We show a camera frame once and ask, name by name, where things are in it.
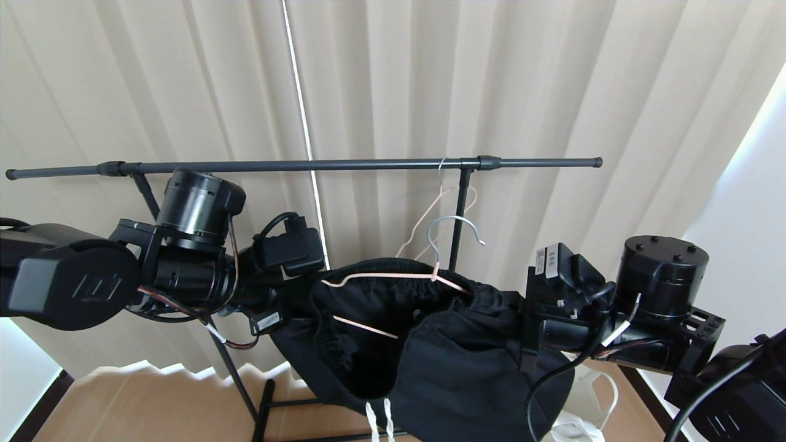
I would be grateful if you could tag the pink clothes hanger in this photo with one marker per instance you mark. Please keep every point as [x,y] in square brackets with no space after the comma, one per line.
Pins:
[393,275]
[424,216]

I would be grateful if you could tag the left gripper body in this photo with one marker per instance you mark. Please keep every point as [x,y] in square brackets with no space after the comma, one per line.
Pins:
[190,279]

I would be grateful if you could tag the black knitted garment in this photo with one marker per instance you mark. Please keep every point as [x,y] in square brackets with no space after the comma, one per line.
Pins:
[466,380]

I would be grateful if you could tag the black clothes rack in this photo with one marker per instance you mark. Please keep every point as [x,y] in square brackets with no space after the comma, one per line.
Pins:
[307,165]

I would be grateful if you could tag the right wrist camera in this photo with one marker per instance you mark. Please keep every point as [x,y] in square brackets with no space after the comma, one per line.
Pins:
[571,270]

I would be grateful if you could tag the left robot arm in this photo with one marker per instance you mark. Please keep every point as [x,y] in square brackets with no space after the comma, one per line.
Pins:
[61,282]

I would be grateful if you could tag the white laundry basket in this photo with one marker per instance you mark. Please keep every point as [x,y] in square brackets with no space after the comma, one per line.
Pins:
[605,393]

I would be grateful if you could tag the beige curtain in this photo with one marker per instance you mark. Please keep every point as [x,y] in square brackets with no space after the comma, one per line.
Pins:
[491,73]

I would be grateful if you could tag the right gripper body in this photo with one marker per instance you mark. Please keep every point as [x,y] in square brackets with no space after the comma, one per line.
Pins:
[552,334]

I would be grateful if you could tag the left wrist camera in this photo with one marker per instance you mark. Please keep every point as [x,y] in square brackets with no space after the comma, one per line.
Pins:
[291,252]

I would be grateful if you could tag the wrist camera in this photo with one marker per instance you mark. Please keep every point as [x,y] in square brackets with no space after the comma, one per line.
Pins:
[291,252]
[571,270]

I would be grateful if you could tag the white garment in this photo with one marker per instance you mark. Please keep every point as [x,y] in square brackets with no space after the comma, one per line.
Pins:
[577,430]

